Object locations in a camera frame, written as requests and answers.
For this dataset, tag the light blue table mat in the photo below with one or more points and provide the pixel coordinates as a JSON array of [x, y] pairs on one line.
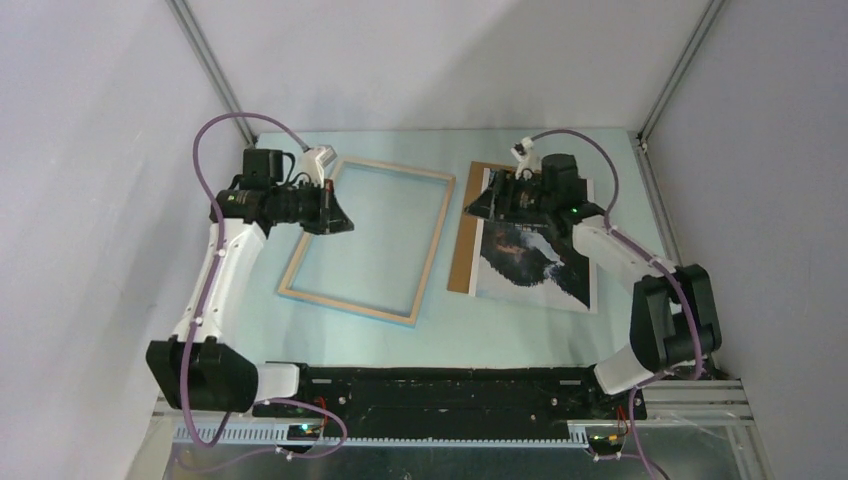
[[452, 329]]

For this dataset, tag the right aluminium corner post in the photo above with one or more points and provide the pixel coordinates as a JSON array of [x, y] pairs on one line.
[[680, 68]]

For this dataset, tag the aluminium corner post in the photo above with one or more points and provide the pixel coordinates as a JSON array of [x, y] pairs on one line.
[[198, 42], [680, 68]]

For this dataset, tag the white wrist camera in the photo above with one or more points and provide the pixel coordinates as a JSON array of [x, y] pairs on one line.
[[312, 164], [528, 162]]

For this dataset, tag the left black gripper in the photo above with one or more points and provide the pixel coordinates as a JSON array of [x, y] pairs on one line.
[[329, 217]]

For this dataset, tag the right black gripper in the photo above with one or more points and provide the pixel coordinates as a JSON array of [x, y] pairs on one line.
[[505, 185]]

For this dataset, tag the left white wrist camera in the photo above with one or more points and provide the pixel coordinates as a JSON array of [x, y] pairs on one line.
[[312, 164]]

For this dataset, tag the left aluminium corner post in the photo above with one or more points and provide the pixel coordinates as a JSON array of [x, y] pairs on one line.
[[198, 42]]

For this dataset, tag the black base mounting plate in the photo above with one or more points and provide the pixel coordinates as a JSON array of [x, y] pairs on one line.
[[453, 404]]

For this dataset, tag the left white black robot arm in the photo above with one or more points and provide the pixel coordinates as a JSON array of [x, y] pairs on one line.
[[198, 367]]

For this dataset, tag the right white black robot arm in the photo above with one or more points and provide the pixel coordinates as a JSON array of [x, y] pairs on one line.
[[673, 316]]

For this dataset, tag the brown fibreboard backing board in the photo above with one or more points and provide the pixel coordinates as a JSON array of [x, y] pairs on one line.
[[460, 276]]

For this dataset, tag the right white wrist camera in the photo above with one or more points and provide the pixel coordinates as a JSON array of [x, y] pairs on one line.
[[528, 162]]

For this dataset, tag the light wooden picture frame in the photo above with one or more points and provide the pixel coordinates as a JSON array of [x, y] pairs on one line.
[[434, 238]]

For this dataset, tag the aluminium rail frame front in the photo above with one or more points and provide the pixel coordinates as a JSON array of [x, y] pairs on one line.
[[669, 403]]

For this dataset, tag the landscape photo print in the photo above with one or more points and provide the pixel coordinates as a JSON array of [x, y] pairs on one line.
[[512, 264]]

